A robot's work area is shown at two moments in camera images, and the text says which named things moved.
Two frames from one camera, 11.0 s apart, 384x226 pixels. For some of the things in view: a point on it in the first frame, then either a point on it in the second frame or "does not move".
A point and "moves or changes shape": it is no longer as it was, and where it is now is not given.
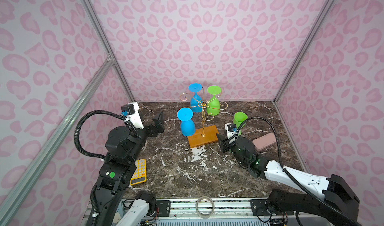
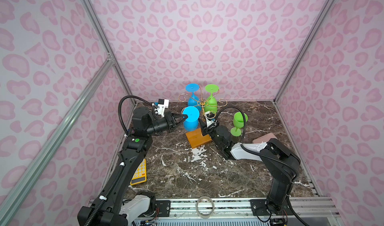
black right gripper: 223,143 to 204,130
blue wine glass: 187,125 moves or changes shape
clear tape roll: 203,215 does not move
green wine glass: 239,117 does not move
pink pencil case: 264,141 does not move
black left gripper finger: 158,121 to 175,125
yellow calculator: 140,175 does not move
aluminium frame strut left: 89,88 does not move
